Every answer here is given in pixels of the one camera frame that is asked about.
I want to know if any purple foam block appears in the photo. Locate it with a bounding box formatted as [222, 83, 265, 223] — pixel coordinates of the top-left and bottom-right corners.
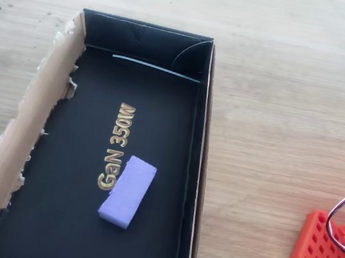
[95, 151, 159, 233]

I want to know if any black cardboard box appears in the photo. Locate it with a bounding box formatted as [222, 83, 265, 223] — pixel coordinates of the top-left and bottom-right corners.
[0, 0, 232, 258]

